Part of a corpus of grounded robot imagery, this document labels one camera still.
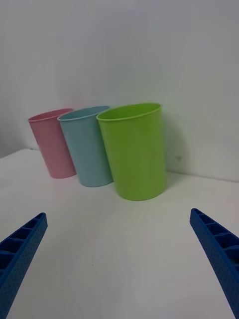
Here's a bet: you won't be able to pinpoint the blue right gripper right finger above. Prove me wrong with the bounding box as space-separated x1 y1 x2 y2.
189 208 239 319

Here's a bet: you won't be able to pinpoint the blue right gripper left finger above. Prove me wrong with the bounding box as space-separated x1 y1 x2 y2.
0 212 48 319

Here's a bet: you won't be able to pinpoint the pink plastic waste bin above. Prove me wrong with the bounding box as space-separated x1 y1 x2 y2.
27 108 77 179

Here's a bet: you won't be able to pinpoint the pale blue plastic waste bin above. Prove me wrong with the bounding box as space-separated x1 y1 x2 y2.
57 105 114 187

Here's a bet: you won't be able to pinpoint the green plastic waste bin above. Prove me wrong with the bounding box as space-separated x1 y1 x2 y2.
96 102 167 201

